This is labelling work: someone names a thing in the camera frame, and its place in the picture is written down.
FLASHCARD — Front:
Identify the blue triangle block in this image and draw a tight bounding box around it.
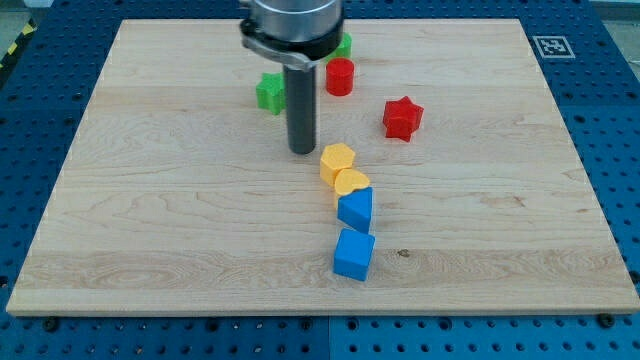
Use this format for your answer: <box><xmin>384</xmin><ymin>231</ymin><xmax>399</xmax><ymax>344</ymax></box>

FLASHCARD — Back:
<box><xmin>337</xmin><ymin>187</ymin><xmax>374</xmax><ymax>233</ymax></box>

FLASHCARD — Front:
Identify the red cylinder block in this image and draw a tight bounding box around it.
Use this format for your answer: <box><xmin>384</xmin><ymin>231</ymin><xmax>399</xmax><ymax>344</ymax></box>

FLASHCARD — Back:
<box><xmin>325</xmin><ymin>58</ymin><xmax>355</xmax><ymax>96</ymax></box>

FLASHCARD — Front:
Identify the yellow hexagon block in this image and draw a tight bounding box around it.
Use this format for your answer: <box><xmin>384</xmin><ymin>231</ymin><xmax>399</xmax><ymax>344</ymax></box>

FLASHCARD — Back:
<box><xmin>320</xmin><ymin>143</ymin><xmax>356</xmax><ymax>187</ymax></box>

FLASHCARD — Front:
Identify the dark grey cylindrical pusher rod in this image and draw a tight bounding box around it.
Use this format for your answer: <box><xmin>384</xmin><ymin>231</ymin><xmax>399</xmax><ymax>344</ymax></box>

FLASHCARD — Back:
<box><xmin>283</xmin><ymin>66</ymin><xmax>316</xmax><ymax>155</ymax></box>

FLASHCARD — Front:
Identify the red star block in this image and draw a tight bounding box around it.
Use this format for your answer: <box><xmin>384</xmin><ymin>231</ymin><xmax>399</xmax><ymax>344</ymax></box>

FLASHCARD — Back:
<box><xmin>382</xmin><ymin>96</ymin><xmax>424</xmax><ymax>142</ymax></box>

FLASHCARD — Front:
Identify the blue cube block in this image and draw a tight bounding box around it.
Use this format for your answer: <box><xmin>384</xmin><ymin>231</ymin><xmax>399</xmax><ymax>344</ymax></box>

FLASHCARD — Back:
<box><xmin>333</xmin><ymin>228</ymin><xmax>376</xmax><ymax>281</ymax></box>

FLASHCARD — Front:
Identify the white fiducial marker tag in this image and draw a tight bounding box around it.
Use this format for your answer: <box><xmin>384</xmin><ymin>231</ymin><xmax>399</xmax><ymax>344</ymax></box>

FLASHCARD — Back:
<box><xmin>533</xmin><ymin>35</ymin><xmax>575</xmax><ymax>59</ymax></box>

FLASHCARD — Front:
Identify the green block behind arm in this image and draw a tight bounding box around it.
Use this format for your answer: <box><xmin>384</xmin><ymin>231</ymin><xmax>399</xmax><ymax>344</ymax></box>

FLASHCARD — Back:
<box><xmin>324</xmin><ymin>32</ymin><xmax>352</xmax><ymax>63</ymax></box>

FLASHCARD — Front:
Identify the wooden board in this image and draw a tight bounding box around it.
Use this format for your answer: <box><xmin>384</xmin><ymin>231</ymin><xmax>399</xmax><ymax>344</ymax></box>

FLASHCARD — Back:
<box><xmin>6</xmin><ymin>19</ymin><xmax>639</xmax><ymax>317</ymax></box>

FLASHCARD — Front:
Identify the yellow heart block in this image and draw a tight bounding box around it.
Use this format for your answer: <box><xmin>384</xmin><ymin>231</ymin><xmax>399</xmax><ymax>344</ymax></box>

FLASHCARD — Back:
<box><xmin>333</xmin><ymin>168</ymin><xmax>371</xmax><ymax>208</ymax></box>

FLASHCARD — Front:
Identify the green star block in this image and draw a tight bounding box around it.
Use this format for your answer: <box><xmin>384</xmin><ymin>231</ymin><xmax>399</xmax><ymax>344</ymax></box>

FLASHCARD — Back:
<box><xmin>255</xmin><ymin>73</ymin><xmax>286</xmax><ymax>115</ymax></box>

